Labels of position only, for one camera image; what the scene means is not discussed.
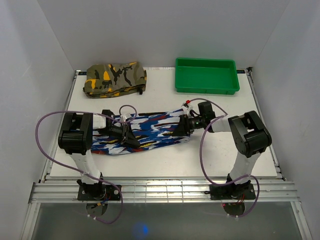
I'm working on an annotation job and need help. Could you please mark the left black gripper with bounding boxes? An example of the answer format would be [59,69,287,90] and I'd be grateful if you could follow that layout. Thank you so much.
[98,122,140,148]

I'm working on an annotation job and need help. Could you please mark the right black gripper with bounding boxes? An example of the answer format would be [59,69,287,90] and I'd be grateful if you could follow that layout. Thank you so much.
[172,114,205,137]

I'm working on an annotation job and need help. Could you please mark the blue white red patterned trousers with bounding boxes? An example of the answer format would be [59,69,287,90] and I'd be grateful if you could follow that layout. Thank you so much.
[91,108,190,156]

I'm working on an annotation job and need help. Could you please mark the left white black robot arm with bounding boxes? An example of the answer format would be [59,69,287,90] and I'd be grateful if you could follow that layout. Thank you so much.
[58,110,140,200]

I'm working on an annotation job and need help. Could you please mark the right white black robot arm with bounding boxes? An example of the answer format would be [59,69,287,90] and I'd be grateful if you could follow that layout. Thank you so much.
[173,98,272,199]

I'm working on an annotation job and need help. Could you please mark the folded camouflage trousers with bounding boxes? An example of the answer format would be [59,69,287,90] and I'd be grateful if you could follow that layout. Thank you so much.
[82,61,147,99]

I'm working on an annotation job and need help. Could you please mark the green plastic tray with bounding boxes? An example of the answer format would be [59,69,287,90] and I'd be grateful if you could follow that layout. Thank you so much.
[174,57,240,95]

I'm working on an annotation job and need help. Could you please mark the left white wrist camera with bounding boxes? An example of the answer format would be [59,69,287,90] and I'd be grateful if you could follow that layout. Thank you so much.
[120,113,132,124]

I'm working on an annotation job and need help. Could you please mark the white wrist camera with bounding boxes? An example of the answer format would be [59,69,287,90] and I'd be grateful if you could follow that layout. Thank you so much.
[181,100,194,117]
[120,113,132,124]

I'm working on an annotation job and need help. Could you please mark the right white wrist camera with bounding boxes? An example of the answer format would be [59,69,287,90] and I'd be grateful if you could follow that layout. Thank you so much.
[181,100,194,117]

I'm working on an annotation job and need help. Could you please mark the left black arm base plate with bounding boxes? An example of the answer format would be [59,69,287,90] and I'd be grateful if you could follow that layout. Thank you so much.
[77,183,122,202]

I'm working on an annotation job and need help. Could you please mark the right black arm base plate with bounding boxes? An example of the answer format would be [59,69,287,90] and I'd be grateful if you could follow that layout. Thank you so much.
[207,183,256,200]

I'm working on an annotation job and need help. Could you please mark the aluminium table edge rail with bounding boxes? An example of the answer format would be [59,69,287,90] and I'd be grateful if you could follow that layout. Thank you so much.
[29,179,300,204]

